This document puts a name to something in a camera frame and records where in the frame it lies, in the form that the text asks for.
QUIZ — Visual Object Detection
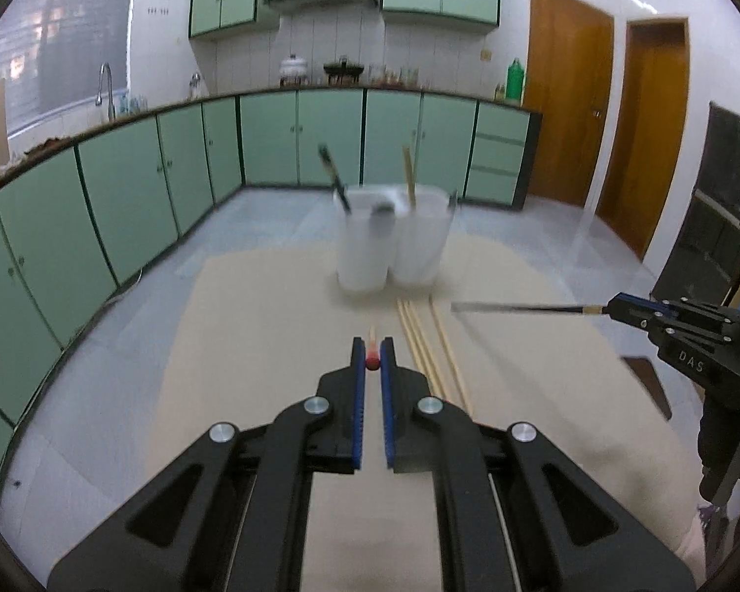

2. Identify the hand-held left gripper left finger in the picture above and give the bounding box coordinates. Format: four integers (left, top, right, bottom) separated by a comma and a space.
48, 336, 366, 592

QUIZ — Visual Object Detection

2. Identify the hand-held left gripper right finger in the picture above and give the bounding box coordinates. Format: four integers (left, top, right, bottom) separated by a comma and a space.
379, 337, 698, 592

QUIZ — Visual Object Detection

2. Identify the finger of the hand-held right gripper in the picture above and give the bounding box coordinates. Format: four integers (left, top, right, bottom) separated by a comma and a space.
607, 311, 740, 346
607, 293, 740, 325

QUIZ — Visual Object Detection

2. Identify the bundle of chopsticks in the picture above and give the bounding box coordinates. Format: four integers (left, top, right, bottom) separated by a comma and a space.
317, 145, 473, 415

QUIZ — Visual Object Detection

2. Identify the white two-compartment utensil holder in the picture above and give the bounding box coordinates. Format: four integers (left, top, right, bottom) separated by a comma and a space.
334, 184, 456, 292

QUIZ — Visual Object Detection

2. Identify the dark glass cabinet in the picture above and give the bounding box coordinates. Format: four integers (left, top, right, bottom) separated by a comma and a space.
650, 100, 740, 322

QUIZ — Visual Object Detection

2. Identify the wooden door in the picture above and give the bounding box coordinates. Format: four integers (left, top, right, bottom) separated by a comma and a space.
521, 0, 616, 207
597, 15, 692, 260

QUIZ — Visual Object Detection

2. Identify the green thermos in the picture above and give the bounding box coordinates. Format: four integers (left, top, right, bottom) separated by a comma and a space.
506, 57, 525, 106

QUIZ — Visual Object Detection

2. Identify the black wok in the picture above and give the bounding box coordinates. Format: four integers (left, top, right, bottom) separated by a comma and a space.
322, 58, 365, 84

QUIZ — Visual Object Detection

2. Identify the white cooking pot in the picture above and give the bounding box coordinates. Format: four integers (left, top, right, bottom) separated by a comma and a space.
279, 55, 311, 86

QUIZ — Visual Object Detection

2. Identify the steel kitchen faucet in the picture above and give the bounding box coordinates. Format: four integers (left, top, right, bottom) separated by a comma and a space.
97, 62, 117, 121

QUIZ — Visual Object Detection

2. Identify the dark rag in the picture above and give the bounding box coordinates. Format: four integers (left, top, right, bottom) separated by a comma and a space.
21, 134, 78, 158

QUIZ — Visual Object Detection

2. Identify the window with blinds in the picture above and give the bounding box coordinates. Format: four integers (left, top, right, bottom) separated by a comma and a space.
0, 0, 138, 149

